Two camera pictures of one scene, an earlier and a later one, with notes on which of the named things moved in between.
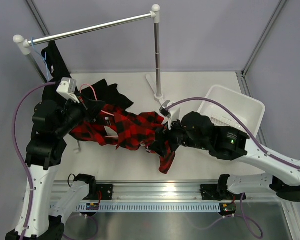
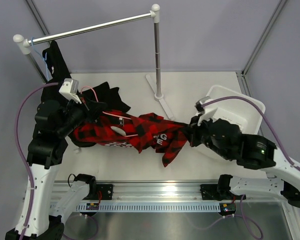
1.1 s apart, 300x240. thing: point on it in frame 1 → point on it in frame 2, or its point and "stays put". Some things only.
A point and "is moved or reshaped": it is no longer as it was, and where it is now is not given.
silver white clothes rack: [154, 81] stays put
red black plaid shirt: [115, 125] is moved or reshaped
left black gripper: [91, 108] stays put
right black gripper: [158, 146] → [194, 129]
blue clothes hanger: [44, 57] stays put
